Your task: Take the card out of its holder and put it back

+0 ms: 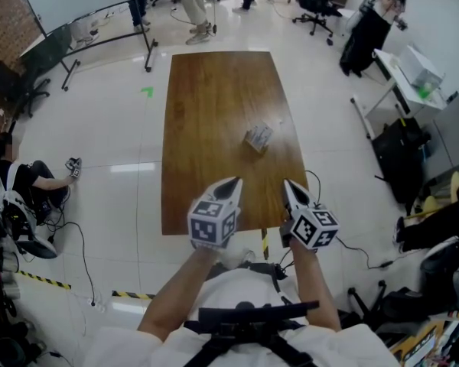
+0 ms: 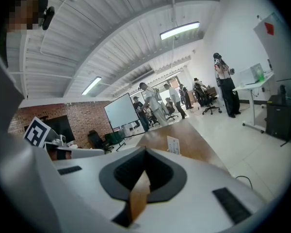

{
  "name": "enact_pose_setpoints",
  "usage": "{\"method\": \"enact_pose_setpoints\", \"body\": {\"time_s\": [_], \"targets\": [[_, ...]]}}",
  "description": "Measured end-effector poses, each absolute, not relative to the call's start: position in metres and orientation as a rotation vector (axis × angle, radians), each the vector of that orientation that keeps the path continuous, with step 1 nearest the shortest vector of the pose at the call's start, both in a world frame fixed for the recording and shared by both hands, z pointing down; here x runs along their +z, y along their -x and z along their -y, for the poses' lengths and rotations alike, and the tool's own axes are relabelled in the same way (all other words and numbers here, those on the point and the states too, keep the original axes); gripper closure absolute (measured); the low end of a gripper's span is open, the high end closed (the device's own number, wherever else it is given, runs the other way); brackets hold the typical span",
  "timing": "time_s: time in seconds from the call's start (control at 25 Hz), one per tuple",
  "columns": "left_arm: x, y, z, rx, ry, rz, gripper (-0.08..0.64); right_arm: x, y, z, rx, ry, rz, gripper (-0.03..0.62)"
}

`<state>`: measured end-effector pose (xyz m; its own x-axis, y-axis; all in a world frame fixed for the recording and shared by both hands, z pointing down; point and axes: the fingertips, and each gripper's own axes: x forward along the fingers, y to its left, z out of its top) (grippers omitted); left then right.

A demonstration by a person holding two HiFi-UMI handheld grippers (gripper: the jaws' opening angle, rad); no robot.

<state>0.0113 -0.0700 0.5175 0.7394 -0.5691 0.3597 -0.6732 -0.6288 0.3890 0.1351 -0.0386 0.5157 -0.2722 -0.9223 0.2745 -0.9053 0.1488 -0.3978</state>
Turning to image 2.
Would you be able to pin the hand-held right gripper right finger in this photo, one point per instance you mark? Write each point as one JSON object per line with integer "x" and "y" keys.
{"x": 196, "y": 203}

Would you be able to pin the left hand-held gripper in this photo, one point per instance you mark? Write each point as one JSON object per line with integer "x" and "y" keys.
{"x": 36, "y": 132}

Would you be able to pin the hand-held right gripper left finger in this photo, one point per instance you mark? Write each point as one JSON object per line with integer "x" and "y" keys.
{"x": 87, "y": 193}

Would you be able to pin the white card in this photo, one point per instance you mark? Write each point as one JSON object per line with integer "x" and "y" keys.
{"x": 173, "y": 145}

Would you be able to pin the black monitor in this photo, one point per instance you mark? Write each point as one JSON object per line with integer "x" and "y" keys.
{"x": 60, "y": 128}

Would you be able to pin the person's white shirt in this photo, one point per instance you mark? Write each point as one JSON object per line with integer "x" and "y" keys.
{"x": 12, "y": 154}

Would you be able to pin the black office chair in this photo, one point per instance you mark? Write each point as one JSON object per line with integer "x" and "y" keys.
{"x": 209, "y": 101}
{"x": 99, "y": 141}
{"x": 171, "y": 113}

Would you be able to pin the long ceiling light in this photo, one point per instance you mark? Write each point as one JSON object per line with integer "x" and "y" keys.
{"x": 91, "y": 85}
{"x": 179, "y": 30}

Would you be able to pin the rolling whiteboard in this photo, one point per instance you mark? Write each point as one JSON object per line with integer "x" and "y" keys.
{"x": 122, "y": 110}

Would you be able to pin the black cabinet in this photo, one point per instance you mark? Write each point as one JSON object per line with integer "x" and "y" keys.
{"x": 280, "y": 118}

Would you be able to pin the white standing desk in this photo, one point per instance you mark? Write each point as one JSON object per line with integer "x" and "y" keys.
{"x": 253, "y": 86}

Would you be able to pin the clear box with green contents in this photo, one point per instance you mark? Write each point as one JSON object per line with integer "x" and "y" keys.
{"x": 257, "y": 72}

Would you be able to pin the white cabinet with red label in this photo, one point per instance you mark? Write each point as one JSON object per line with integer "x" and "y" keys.
{"x": 279, "y": 52}

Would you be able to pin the black head-worn camera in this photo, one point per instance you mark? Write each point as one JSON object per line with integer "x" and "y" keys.
{"x": 48, "y": 18}

